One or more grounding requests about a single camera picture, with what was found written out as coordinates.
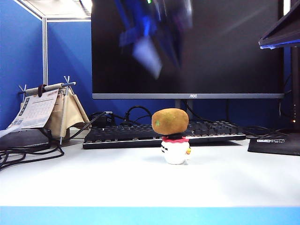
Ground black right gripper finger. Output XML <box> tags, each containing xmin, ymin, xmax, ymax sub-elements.
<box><xmin>258</xmin><ymin>1</ymin><xmax>300</xmax><ymax>50</ymax></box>

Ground brown plush kiwi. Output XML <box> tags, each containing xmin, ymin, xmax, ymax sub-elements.
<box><xmin>151</xmin><ymin>107</ymin><xmax>189</xmax><ymax>136</ymax></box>

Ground white doll with flat hat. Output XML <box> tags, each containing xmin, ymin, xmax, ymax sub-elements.
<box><xmin>160</xmin><ymin>133</ymin><xmax>191</xmax><ymax>165</ymax></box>

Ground black flat notebook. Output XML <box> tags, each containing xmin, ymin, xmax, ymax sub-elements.
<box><xmin>0</xmin><ymin>128</ymin><xmax>51</xmax><ymax>149</ymax></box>

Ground black HSD monitor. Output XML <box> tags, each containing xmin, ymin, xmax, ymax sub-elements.
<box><xmin>290</xmin><ymin>45</ymin><xmax>300</xmax><ymax>131</ymax></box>

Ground black AOC computer monitor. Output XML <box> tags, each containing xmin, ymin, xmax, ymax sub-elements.
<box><xmin>91</xmin><ymin>0</ymin><xmax>285</xmax><ymax>100</ymax></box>

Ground black mouse pad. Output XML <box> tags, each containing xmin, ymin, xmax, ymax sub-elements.
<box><xmin>247</xmin><ymin>136</ymin><xmax>300</xmax><ymax>157</ymax></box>

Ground silver monitor stand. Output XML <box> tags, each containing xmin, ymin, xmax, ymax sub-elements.
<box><xmin>174</xmin><ymin>99</ymin><xmax>194</xmax><ymax>113</ymax></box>

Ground black mechanical keyboard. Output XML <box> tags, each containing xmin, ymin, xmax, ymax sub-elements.
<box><xmin>82</xmin><ymin>120</ymin><xmax>247</xmax><ymax>150</ymax></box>

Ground black power adapter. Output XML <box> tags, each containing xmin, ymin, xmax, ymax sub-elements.
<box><xmin>90</xmin><ymin>112</ymin><xmax>116</xmax><ymax>128</ymax></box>

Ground beige canvas tent calendar stand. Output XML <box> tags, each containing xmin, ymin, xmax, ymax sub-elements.
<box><xmin>18</xmin><ymin>75</ymin><xmax>91</xmax><ymax>146</ymax></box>

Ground white calendar sheet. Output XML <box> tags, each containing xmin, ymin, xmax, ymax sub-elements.
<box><xmin>7</xmin><ymin>89</ymin><xmax>59</xmax><ymax>130</ymax></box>

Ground black hanging monitor cable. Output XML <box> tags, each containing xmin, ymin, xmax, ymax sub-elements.
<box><xmin>278</xmin><ymin>75</ymin><xmax>293</xmax><ymax>123</ymax></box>

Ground black thin desk cables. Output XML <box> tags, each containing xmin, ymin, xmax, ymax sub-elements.
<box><xmin>243</xmin><ymin>126</ymin><xmax>289</xmax><ymax>139</ymax></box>

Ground black looped cable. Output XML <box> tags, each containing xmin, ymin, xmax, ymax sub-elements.
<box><xmin>120</xmin><ymin>105</ymin><xmax>155</xmax><ymax>125</ymax></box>

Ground black cable with silver plug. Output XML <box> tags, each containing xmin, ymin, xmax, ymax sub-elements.
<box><xmin>67</xmin><ymin>111</ymin><xmax>113</xmax><ymax>141</ymax></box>

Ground aluminium partition rail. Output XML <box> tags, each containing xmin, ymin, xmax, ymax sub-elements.
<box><xmin>14</xmin><ymin>0</ymin><xmax>92</xmax><ymax>23</ymax></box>

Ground aluminium partition post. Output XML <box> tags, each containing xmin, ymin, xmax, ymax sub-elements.
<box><xmin>42</xmin><ymin>17</ymin><xmax>49</xmax><ymax>86</ymax></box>

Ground black cable bundle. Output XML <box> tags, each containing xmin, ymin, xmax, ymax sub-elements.
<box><xmin>0</xmin><ymin>140</ymin><xmax>65</xmax><ymax>172</ymax></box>

